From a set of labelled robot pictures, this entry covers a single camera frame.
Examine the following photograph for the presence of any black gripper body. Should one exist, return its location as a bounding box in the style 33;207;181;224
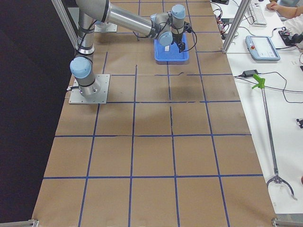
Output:
171;27;184;45

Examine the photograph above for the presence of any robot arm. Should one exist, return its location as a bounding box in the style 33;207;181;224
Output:
70;0;189;98

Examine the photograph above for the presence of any blue plastic tray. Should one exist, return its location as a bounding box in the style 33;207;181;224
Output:
154;31;189;64

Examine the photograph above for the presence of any person's hand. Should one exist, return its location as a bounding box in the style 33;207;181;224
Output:
266;1;281;11

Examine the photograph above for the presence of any black power adapter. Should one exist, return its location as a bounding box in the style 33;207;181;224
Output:
241;70;258;78

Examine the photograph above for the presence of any teach pendant tablet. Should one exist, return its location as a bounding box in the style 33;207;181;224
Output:
245;35;280;61

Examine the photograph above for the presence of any white keyboard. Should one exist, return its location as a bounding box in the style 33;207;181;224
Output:
248;0;267;27

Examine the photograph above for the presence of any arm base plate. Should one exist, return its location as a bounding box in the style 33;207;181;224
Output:
69;74;110;105
95;21;118;33

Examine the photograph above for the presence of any aluminium frame post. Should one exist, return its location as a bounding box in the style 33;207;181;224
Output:
222;0;250;53

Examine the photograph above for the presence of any green handled reach grabber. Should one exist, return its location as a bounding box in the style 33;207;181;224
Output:
252;73;298;201

